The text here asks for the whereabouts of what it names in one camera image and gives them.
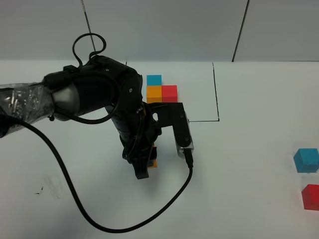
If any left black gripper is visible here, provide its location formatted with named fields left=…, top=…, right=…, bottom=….
left=112, top=102, right=185, bottom=179

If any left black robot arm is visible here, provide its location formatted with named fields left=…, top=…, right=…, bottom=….
left=0, top=56, right=192, bottom=179

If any orange template block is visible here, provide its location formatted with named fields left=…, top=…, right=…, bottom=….
left=147, top=86, right=162, bottom=104

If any red template block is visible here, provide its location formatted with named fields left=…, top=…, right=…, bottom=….
left=161, top=85, right=178, bottom=103

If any blue template block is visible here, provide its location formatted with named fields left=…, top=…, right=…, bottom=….
left=147, top=75, right=162, bottom=86

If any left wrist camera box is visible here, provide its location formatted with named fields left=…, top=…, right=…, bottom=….
left=173, top=112, right=194, bottom=159

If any black camera cable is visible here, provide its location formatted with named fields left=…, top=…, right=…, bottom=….
left=14, top=32, right=194, bottom=234

